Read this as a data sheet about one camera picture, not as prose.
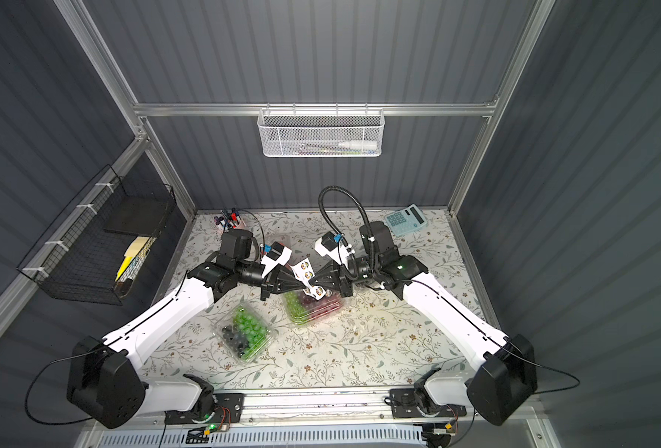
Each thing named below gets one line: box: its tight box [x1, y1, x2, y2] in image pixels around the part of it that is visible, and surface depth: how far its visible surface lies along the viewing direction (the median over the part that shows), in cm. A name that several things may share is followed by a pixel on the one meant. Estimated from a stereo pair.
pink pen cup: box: [213, 216, 247, 237], surface depth 102 cm
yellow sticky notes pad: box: [114, 236, 150, 282], surface depth 75 cm
